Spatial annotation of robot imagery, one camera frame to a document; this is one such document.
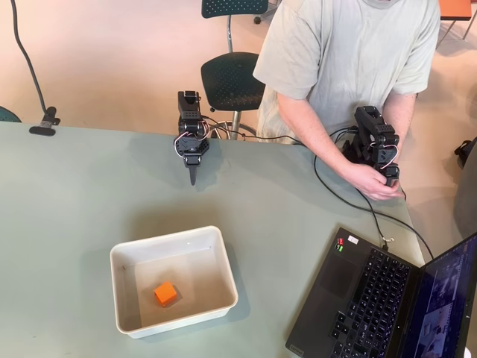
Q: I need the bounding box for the black usb cable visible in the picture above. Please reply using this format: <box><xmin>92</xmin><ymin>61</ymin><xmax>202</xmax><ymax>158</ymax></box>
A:
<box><xmin>208</xmin><ymin>126</ymin><xmax>393</xmax><ymax>251</ymax></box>

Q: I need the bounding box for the person's right forearm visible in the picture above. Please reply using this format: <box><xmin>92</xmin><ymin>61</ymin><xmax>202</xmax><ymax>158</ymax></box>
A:
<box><xmin>276</xmin><ymin>91</ymin><xmax>368</xmax><ymax>183</ymax></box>

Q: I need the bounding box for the person's torso grey t-shirt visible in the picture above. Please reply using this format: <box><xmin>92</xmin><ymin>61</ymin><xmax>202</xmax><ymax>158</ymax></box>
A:
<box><xmin>253</xmin><ymin>0</ymin><xmax>442</xmax><ymax>145</ymax></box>

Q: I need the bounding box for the orange cube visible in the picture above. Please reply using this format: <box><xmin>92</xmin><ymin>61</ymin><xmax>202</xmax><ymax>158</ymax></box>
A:
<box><xmin>153</xmin><ymin>281</ymin><xmax>178</xmax><ymax>309</ymax></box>

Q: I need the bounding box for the white plastic tray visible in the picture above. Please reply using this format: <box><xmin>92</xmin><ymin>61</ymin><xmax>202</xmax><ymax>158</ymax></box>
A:
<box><xmin>109</xmin><ymin>224</ymin><xmax>239</xmax><ymax>339</ymax></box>

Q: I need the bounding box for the person's right hand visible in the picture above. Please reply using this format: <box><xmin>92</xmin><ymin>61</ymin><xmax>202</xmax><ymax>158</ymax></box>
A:
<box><xmin>352</xmin><ymin>165</ymin><xmax>406</xmax><ymax>203</ymax></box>

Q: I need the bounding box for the person's left forearm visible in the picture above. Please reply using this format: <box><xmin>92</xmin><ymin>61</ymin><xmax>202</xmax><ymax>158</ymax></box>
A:
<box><xmin>382</xmin><ymin>91</ymin><xmax>418</xmax><ymax>165</ymax></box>

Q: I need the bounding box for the black leader arm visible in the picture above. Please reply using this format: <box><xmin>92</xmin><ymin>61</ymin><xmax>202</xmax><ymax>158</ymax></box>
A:
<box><xmin>341</xmin><ymin>105</ymin><xmax>402</xmax><ymax>187</ymax></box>

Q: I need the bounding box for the grey beanbag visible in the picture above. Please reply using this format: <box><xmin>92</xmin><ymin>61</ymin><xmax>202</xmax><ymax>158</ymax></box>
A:
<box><xmin>452</xmin><ymin>160</ymin><xmax>477</xmax><ymax>240</ymax></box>

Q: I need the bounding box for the orange table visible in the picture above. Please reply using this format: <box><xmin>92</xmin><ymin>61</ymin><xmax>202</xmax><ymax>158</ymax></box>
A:
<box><xmin>434</xmin><ymin>0</ymin><xmax>477</xmax><ymax>50</ymax></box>

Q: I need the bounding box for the black power cable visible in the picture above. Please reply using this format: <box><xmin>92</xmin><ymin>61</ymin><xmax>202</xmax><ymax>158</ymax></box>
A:
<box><xmin>357</xmin><ymin>188</ymin><xmax>435</xmax><ymax>260</ymax></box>

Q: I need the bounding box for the black laptop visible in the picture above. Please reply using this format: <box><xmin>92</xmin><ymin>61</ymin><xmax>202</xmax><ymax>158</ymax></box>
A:
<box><xmin>285</xmin><ymin>227</ymin><xmax>477</xmax><ymax>358</ymax></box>

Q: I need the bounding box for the black backpack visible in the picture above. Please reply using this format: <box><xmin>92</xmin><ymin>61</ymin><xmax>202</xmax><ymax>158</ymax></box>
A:
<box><xmin>453</xmin><ymin>137</ymin><xmax>477</xmax><ymax>171</ymax></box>

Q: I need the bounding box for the dark green perforated stool chair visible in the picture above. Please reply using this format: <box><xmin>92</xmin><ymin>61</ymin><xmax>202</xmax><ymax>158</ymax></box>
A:
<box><xmin>200</xmin><ymin>0</ymin><xmax>270</xmax><ymax>142</ymax></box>

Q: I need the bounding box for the black gooseneck clamp mount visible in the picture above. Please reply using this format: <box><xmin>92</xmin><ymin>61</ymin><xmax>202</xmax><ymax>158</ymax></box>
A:
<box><xmin>10</xmin><ymin>0</ymin><xmax>61</xmax><ymax>138</ymax></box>

